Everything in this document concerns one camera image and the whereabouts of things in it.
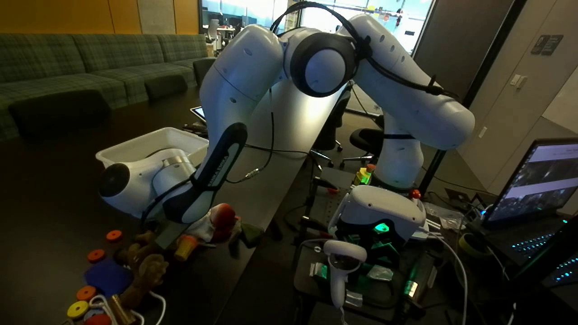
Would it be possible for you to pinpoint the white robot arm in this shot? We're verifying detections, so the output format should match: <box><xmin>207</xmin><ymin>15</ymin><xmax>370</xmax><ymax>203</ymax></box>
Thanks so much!
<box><xmin>99</xmin><ymin>15</ymin><xmax>475</xmax><ymax>223</ymax></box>

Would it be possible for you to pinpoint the red toy apple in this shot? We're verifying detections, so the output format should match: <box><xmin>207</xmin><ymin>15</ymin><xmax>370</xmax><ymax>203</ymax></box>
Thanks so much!
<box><xmin>209</xmin><ymin>201</ymin><xmax>236</xmax><ymax>243</ymax></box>

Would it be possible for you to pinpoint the clear plastic bin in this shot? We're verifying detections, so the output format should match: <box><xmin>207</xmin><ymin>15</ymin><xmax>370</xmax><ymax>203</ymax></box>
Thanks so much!
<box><xmin>95</xmin><ymin>126</ymin><xmax>209</xmax><ymax>171</ymax></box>

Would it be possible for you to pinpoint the white VR headset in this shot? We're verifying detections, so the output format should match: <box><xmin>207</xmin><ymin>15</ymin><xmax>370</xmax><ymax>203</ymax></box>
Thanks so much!
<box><xmin>328</xmin><ymin>185</ymin><xmax>426</xmax><ymax>239</ymax></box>

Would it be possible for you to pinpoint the tablet with lit screen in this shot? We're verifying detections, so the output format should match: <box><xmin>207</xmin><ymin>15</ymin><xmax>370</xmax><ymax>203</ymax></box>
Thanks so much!
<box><xmin>189</xmin><ymin>106</ymin><xmax>205</xmax><ymax>122</ymax></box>

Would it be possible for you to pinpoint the white VR controller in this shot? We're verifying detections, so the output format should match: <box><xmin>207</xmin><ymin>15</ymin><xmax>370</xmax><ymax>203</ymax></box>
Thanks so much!
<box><xmin>323</xmin><ymin>239</ymin><xmax>366</xmax><ymax>308</ymax></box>

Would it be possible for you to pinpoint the brown plush toy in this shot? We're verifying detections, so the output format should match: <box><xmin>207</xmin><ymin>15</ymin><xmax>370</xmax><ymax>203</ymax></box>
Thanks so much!
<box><xmin>115</xmin><ymin>230</ymin><xmax>168</xmax><ymax>308</ymax></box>

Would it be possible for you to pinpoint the red disc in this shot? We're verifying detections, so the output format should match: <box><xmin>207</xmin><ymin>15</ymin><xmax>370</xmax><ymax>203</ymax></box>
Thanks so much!
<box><xmin>104</xmin><ymin>228</ymin><xmax>122</xmax><ymax>241</ymax></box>

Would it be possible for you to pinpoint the blue flat piece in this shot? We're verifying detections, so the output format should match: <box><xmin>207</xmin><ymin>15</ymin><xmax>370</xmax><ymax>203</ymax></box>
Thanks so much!
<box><xmin>83</xmin><ymin>259</ymin><xmax>131</xmax><ymax>295</ymax></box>

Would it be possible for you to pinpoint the orange disc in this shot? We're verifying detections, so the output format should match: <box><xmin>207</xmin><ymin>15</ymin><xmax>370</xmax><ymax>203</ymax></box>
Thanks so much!
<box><xmin>86</xmin><ymin>248</ymin><xmax>106</xmax><ymax>263</ymax></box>

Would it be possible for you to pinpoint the green plaid sofa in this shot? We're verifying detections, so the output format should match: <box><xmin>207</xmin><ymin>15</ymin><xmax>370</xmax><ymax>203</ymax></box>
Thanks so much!
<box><xmin>0</xmin><ymin>32</ymin><xmax>205</xmax><ymax>140</ymax></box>

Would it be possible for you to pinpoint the open laptop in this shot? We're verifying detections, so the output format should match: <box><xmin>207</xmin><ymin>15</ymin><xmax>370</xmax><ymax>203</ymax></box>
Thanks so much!
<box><xmin>480</xmin><ymin>136</ymin><xmax>578</xmax><ymax>265</ymax></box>

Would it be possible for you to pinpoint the yellow disc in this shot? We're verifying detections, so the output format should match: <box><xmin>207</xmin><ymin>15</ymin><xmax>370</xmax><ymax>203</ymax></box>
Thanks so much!
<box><xmin>66</xmin><ymin>301</ymin><xmax>88</xmax><ymax>319</ymax></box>

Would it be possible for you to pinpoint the white cord loop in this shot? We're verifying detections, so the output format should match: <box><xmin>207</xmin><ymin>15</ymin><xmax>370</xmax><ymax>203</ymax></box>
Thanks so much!
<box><xmin>88</xmin><ymin>288</ymin><xmax>168</xmax><ymax>325</ymax></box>

